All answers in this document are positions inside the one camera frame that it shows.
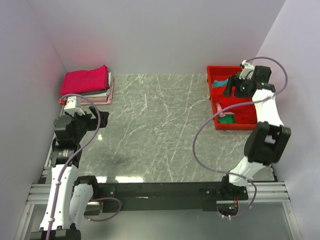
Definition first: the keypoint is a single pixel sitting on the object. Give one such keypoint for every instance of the folded light pink t-shirt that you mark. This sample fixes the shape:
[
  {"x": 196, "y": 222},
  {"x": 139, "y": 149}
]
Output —
[{"x": 100, "y": 102}]

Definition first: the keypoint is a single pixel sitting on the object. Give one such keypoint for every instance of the green t-shirt in bin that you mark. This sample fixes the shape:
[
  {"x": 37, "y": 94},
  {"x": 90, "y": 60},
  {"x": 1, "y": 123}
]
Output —
[{"x": 225, "y": 102}]

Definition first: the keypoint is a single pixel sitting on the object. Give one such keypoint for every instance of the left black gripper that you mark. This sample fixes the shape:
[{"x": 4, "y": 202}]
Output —
[{"x": 92, "y": 122}]

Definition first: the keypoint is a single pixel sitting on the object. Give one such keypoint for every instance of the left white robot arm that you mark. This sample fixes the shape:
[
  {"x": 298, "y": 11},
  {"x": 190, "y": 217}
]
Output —
[{"x": 69, "y": 193}]

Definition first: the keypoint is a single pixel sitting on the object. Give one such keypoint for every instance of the pink t-shirt in bin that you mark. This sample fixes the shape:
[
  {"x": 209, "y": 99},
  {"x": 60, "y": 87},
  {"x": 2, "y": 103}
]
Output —
[{"x": 221, "y": 113}]

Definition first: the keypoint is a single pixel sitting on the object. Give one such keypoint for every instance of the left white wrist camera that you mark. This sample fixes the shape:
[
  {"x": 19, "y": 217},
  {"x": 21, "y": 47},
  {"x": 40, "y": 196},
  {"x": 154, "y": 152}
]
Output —
[{"x": 72, "y": 105}]

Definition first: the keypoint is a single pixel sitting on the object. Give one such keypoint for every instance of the light blue t-shirt in bin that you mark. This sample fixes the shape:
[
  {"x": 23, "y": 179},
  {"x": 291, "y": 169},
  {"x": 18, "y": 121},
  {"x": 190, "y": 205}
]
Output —
[{"x": 219, "y": 83}]

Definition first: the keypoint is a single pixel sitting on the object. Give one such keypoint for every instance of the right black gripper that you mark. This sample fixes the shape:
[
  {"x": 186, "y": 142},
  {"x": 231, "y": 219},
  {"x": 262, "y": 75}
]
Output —
[{"x": 234, "y": 81}]

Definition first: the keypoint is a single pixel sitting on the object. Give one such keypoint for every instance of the red t-shirt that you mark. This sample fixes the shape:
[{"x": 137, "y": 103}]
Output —
[{"x": 243, "y": 114}]

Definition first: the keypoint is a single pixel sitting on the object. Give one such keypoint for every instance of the aluminium frame rail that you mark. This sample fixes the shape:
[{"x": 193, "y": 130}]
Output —
[{"x": 267, "y": 192}]

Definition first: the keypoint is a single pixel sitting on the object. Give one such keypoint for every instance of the red plastic bin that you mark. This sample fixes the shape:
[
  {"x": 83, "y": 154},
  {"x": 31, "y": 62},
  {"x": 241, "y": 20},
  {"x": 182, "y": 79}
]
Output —
[{"x": 216, "y": 72}]

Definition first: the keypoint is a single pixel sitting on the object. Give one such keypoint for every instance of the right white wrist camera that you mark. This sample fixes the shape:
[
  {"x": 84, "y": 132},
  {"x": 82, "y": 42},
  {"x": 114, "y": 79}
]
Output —
[{"x": 247, "y": 69}]

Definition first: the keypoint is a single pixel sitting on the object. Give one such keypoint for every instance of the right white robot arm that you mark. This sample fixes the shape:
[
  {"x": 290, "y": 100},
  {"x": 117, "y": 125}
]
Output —
[{"x": 266, "y": 143}]

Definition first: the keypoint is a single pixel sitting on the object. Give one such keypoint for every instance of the folded magenta t-shirt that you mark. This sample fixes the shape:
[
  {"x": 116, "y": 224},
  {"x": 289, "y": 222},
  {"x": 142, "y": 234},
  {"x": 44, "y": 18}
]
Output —
[{"x": 84, "y": 81}]

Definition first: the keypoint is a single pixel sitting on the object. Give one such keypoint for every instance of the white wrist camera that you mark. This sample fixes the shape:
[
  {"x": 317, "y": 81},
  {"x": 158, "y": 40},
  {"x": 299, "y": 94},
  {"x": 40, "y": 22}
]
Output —
[
  {"x": 72, "y": 105},
  {"x": 247, "y": 69}
]

